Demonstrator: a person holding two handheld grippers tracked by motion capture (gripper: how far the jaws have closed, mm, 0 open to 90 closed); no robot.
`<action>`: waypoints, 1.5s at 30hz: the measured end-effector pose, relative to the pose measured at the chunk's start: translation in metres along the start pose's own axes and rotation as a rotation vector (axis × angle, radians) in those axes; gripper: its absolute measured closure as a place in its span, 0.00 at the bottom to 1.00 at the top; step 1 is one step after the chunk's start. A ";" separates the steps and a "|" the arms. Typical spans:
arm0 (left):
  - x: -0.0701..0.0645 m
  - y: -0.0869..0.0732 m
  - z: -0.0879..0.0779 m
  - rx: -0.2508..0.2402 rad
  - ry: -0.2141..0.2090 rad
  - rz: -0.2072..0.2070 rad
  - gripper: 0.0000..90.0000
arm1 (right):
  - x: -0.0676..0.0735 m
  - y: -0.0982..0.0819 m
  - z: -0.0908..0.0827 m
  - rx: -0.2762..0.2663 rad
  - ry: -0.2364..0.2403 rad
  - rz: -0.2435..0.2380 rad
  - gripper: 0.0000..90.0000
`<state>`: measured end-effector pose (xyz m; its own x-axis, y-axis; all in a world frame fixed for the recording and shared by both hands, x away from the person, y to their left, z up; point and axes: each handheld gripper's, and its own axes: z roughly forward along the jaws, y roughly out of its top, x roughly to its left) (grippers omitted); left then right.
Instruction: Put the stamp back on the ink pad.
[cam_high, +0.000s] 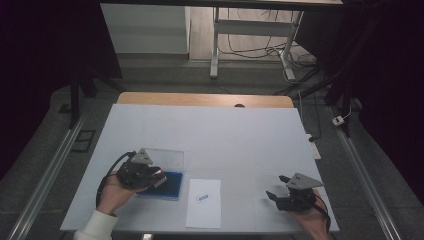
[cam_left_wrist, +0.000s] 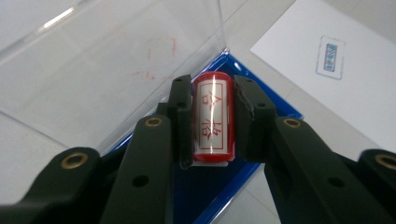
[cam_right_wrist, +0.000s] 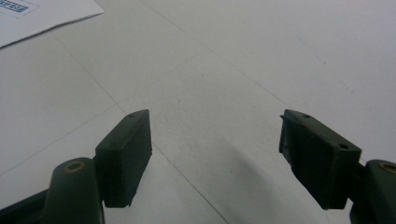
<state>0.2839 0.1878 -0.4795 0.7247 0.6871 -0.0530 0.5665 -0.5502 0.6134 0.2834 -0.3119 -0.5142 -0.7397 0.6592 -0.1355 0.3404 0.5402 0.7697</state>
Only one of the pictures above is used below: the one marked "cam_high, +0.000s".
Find aluminium floor rail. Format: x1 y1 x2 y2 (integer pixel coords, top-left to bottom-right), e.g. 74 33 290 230
327 105 403 240
6 114 88 240

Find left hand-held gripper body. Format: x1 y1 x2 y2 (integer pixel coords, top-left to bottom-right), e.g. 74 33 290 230
115 148 158 191

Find large white table mat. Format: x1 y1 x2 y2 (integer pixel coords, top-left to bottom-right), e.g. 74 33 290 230
59 103 340 233

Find dark curtain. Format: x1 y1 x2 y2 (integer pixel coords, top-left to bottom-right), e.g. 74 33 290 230
0 0 124 181
295 0 424 208

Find white power strip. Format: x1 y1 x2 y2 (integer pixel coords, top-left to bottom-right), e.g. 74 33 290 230
305 133 322 161

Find black floor frame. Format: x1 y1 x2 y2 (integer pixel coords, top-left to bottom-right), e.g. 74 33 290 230
70 129 97 154

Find white cabinet panel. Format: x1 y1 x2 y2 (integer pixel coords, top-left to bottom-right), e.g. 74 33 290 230
100 3 191 55

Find person's left hand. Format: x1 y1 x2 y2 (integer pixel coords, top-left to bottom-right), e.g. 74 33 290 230
96 172 148 216

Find black floor cables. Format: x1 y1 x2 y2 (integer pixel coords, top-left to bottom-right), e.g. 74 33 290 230
218 9 318 68

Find white desk frame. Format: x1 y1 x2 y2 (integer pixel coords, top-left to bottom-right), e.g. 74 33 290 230
209 6 305 81

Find blue ink pad clear lid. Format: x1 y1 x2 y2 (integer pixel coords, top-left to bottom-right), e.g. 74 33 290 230
136 147 186 202

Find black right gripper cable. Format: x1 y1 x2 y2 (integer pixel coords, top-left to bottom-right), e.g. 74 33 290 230
313 192 333 231

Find black tripod stand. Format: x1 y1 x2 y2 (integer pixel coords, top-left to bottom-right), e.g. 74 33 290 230
273 63 355 138

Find person's right hand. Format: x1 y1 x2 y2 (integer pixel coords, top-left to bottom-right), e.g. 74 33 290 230
287 188 332 240

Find small white paper sheet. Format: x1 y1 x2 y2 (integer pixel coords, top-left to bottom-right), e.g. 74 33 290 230
185 178 222 230

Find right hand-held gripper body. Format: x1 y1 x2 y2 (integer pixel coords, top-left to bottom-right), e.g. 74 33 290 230
275 172 325 213

